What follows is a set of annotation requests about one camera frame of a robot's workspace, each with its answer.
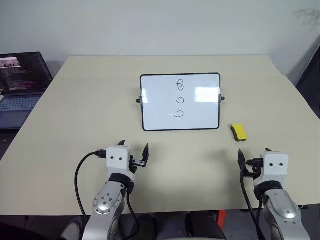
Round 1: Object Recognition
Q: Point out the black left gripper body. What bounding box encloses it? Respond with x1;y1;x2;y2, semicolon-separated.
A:
128;154;147;175

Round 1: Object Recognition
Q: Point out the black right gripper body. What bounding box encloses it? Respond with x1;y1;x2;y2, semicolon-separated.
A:
243;157;265;180

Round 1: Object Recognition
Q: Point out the yellow and black sponge eraser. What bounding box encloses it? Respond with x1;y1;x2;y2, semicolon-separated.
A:
229;122;249;143

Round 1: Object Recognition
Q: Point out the dark rounded shape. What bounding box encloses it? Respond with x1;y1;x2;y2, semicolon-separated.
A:
119;212;158;240
184;211;227;240

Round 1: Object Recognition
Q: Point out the black partition panel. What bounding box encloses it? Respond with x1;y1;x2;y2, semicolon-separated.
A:
286;42;320;116

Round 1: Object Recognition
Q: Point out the grey rounded shape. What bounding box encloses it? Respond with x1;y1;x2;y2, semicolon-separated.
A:
60;216;85;240

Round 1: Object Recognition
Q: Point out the open dark grey laptop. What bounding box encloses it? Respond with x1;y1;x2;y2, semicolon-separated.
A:
0;51;54;134

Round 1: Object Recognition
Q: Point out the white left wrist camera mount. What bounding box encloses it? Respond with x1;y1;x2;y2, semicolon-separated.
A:
106;145;136;180

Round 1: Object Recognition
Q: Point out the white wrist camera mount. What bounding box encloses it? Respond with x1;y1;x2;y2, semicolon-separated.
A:
106;145;136;180
253;151;289;188

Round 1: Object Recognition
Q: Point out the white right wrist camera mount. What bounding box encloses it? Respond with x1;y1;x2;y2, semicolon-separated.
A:
253;151;289;188

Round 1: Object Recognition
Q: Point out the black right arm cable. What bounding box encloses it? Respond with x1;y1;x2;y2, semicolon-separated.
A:
239;159;266;240

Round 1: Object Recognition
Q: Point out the white tabletop whiteboard black frame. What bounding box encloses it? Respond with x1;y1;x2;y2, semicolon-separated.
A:
136;72;226;132

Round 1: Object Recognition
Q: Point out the orange frame part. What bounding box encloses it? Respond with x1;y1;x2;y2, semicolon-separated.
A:
216;209;228;226

